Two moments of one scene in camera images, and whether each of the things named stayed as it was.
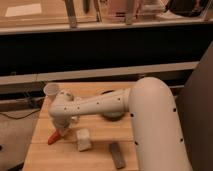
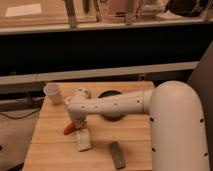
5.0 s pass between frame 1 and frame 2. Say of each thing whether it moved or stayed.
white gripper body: moved
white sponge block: stayed
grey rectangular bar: stayed
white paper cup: stayed
